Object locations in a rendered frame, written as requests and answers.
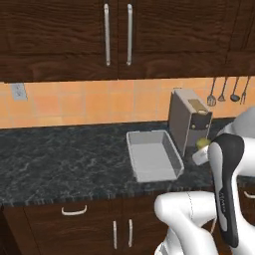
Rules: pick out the hanging black ladle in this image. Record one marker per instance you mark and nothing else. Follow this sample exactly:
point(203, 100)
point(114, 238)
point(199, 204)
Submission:
point(235, 93)

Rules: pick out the dark wood wall cupboard door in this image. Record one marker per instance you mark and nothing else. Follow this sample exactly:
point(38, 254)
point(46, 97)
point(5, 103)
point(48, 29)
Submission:
point(172, 36)
point(53, 36)
point(244, 36)

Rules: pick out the yellow-green potato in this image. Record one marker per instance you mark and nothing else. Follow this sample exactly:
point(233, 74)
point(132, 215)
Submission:
point(202, 142)

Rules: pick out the dark wood drawer front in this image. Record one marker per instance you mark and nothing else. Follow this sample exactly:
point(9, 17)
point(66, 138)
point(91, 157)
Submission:
point(247, 199)
point(50, 215)

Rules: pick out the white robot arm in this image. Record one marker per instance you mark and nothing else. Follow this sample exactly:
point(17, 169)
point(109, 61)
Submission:
point(186, 215)

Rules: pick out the hanging small spatula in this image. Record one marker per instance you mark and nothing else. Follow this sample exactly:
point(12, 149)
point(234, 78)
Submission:
point(222, 93)

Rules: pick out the dark wood base cupboard door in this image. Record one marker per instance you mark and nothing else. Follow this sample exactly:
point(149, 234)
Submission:
point(142, 232)
point(66, 240)

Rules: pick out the hanging meat fork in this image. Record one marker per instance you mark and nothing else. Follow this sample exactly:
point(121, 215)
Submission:
point(244, 91)

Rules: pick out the hanging slotted spatula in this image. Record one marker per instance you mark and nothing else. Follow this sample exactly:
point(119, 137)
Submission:
point(211, 96)

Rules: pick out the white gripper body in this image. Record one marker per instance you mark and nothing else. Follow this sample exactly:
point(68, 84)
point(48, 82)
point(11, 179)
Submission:
point(200, 157)

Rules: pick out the grey coffee machine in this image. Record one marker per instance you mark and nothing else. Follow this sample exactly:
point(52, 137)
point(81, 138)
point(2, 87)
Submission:
point(186, 119)

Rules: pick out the grey plastic tupperware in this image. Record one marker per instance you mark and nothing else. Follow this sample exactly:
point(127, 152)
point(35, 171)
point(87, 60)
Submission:
point(153, 159)

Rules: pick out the grey wall socket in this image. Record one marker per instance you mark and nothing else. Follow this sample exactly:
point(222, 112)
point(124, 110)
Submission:
point(18, 91)

